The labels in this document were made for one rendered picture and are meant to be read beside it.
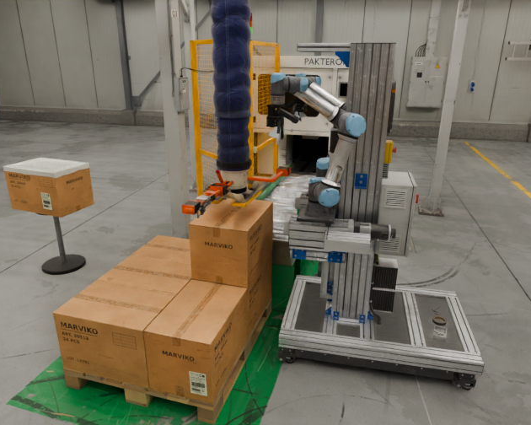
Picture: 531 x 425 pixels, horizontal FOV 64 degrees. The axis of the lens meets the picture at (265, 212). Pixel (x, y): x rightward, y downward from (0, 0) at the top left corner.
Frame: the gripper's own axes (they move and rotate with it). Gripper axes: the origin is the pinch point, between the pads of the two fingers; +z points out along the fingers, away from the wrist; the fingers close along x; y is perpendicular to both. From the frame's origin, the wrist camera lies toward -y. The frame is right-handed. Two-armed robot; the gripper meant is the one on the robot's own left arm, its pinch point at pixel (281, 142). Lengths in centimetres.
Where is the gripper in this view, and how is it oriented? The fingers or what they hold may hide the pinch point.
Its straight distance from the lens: 229.6
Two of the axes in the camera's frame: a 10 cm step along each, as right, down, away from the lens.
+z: -0.1, 9.4, 3.5
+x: -2.1, 3.4, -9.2
